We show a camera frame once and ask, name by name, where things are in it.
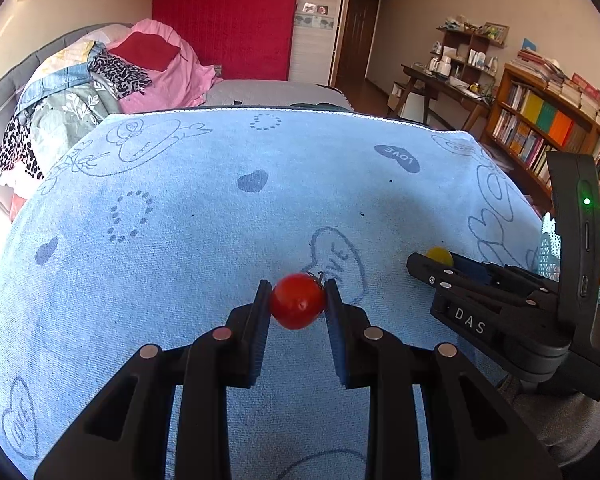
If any green tomato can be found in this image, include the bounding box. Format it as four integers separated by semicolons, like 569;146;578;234
426;246;454;266

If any red cherry tomato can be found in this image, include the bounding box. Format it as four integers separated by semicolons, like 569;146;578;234
268;273;326;330

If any grey gloved right hand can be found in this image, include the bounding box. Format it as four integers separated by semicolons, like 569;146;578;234
498;376;600;466

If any white lattice plastic basket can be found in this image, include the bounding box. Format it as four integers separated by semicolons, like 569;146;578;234
524;211;600;306

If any wooden bookshelf with books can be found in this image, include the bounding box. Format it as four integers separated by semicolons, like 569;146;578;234
486;49;600;194

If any wooden desk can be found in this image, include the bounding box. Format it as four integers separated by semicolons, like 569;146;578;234
387;65;491;132

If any blue patterned towel cloth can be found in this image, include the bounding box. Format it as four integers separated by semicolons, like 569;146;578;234
0;108;541;477

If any small wooden desk shelf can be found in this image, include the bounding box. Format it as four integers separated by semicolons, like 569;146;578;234
437;22;508;84

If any grey bed mattress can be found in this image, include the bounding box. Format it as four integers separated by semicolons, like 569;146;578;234
204;79;353;112

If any dark wooden door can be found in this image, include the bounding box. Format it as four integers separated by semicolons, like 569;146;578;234
336;0;380;88

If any red upright mattress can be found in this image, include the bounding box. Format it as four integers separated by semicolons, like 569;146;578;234
151;0;297;80

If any pile of clothes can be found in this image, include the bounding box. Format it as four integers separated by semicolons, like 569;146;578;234
0;17;224;181

